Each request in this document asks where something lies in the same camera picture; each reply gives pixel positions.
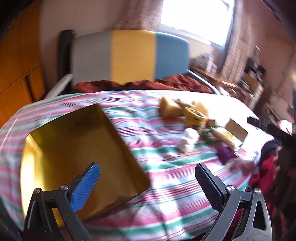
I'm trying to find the red cloth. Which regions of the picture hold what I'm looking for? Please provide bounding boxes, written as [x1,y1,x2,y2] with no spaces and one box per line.
[247,152,289,241]

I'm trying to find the striped bed sheet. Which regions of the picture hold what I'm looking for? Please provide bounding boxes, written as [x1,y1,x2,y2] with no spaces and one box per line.
[0,89,274,241]

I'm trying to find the yellow green snack packet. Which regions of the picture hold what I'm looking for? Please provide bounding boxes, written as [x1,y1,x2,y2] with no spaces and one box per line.
[211,128,241,151]

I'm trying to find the black bed post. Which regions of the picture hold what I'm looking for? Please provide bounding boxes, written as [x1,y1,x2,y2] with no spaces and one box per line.
[58,30,74,81]

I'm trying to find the white storage box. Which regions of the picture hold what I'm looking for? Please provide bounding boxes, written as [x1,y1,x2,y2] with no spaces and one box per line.
[196,52,218,72]

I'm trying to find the wooden desk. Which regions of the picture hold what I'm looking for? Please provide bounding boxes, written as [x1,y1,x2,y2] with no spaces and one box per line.
[191,65,238,90]

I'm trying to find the cluttered shelf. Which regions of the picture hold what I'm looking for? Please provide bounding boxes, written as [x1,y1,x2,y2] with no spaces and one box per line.
[238,46,266,105]

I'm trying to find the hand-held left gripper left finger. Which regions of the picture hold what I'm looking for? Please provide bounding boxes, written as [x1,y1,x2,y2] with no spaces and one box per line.
[23,162,101,241]

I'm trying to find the person's right hand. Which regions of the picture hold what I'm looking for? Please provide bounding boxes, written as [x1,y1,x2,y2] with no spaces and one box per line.
[272,155,282,181]

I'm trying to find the white medicine box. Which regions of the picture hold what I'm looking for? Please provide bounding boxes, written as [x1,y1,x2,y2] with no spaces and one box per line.
[224,118,249,149]

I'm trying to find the grey yellow blue headboard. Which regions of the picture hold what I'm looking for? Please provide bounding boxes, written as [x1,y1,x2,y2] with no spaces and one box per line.
[70,30,190,85]

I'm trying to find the purple pouch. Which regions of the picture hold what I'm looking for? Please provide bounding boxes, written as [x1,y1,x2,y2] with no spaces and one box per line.
[217,146,238,165]

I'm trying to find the dark red blanket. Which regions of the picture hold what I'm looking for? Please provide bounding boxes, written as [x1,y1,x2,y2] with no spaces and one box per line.
[73,74,213,94]

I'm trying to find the yellow sponge block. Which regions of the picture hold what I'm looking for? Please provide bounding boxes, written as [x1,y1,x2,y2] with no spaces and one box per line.
[158,96,183,117]
[193,101,210,117]

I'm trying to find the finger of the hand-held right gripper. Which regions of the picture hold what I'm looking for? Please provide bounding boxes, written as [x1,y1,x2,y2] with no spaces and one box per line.
[247,116,281,138]

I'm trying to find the wooden wardrobe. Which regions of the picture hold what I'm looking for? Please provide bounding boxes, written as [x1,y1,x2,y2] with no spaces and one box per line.
[0,0,47,130]

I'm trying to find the white tissue ball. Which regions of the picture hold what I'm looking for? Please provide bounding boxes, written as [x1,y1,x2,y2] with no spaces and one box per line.
[177,128,200,152]

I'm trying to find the checked curtain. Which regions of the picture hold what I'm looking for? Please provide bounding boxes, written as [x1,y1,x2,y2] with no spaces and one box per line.
[116,0,164,32]
[222,0,255,77]

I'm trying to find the grey metal bed rail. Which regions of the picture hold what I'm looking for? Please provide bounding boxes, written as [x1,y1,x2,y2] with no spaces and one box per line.
[188,70,220,94]

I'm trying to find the gold tin box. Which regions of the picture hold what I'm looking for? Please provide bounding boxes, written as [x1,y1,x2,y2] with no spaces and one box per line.
[20,104,151,226]

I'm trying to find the white bed rail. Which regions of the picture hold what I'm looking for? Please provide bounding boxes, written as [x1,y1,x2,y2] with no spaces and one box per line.
[45,74,73,99]

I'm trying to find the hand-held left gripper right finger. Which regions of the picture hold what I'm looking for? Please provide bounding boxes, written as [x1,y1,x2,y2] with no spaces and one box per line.
[195,163,272,241]

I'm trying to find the bright window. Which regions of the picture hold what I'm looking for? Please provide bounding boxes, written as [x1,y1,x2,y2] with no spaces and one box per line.
[159,0,234,47]

